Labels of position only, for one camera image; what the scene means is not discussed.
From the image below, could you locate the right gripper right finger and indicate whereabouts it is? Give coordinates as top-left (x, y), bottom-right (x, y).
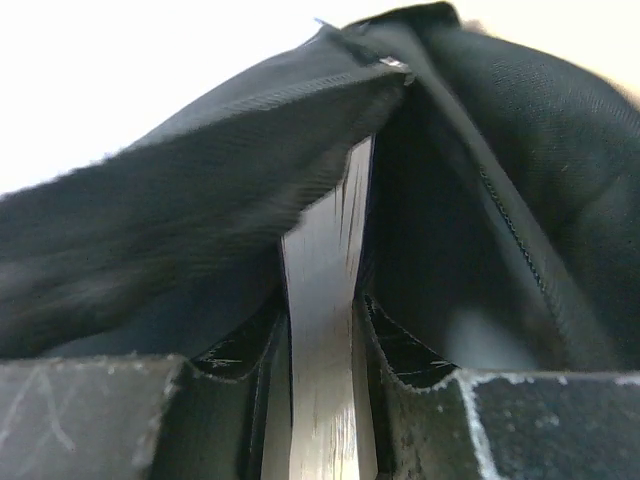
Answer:
top-left (356, 294), bottom-right (639, 480)

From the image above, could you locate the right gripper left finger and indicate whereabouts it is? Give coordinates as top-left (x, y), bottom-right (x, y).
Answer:
top-left (1, 299), bottom-right (290, 480)

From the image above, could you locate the dark tale two cities book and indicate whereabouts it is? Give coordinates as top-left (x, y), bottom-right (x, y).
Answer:
top-left (261, 140), bottom-right (378, 479)

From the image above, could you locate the black backpack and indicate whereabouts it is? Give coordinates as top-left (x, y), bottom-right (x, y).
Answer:
top-left (1, 2), bottom-right (639, 371)

